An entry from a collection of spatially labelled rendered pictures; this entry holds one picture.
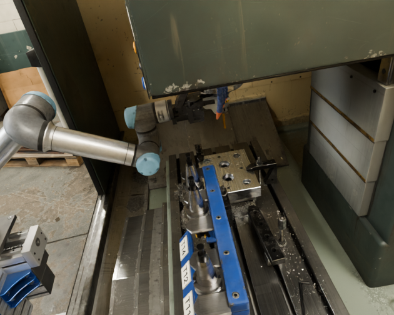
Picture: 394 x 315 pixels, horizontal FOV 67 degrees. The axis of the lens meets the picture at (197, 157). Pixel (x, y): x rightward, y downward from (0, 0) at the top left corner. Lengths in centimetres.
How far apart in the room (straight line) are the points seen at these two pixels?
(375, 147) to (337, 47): 43
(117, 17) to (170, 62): 136
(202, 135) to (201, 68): 140
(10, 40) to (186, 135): 422
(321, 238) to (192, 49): 114
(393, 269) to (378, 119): 62
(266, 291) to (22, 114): 91
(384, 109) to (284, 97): 135
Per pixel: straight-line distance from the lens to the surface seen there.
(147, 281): 130
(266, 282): 106
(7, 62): 594
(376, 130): 105
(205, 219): 81
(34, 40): 139
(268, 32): 69
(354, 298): 141
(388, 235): 124
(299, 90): 233
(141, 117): 104
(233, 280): 68
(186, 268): 106
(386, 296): 145
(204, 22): 66
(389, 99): 101
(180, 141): 205
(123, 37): 203
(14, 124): 102
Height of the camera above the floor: 180
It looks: 34 degrees down
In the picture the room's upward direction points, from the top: 10 degrees counter-clockwise
